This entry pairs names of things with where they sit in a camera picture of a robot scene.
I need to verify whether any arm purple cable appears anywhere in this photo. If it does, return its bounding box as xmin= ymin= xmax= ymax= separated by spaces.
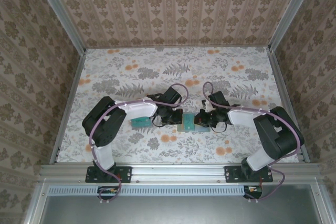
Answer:
xmin=203 ymin=81 xmax=305 ymax=204
xmin=88 ymin=83 xmax=190 ymax=205

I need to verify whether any grey metal panel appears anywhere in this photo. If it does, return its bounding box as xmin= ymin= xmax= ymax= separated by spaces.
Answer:
xmin=23 ymin=182 xmax=331 ymax=224

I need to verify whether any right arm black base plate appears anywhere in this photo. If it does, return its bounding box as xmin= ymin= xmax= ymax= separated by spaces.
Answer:
xmin=225 ymin=165 xmax=274 ymax=183

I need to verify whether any aluminium frame post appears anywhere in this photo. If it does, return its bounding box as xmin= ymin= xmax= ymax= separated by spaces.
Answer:
xmin=267 ymin=0 xmax=321 ymax=51
xmin=33 ymin=0 xmax=87 ymax=54

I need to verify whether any left aluminium side rail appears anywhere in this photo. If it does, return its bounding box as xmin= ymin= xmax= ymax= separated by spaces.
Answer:
xmin=49 ymin=49 xmax=87 ymax=164

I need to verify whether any right aluminium side rail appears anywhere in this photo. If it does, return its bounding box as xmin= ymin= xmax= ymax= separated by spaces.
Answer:
xmin=267 ymin=47 xmax=311 ymax=163

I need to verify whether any green circuit board piece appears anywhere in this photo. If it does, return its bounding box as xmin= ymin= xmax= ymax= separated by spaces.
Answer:
xmin=130 ymin=115 xmax=154 ymax=130

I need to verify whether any left aluminium frame post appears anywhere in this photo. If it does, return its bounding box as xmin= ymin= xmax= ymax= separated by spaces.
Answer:
xmin=33 ymin=0 xmax=87 ymax=54

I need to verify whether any aluminium side rail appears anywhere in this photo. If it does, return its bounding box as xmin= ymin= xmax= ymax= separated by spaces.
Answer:
xmin=267 ymin=47 xmax=311 ymax=163
xmin=49 ymin=49 xmax=87 ymax=164

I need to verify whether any right aluminium frame post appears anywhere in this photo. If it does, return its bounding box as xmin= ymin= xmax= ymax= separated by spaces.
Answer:
xmin=267 ymin=0 xmax=321 ymax=51

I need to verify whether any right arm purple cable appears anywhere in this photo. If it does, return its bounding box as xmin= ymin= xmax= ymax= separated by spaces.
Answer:
xmin=203 ymin=81 xmax=305 ymax=204

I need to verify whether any aluminium front frame rail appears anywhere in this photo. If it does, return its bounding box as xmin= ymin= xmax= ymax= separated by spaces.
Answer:
xmin=38 ymin=163 xmax=322 ymax=185

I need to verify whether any slotted grey cable duct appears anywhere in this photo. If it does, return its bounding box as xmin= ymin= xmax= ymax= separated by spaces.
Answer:
xmin=48 ymin=185 xmax=263 ymax=196

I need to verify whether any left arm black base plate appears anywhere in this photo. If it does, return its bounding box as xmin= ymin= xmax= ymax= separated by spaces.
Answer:
xmin=85 ymin=165 xmax=132 ymax=183

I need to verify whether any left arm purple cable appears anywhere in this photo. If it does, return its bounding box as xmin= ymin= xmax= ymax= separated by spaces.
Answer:
xmin=88 ymin=83 xmax=190 ymax=205

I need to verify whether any mint green card holder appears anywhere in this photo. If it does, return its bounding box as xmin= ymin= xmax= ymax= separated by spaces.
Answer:
xmin=177 ymin=112 xmax=211 ymax=133

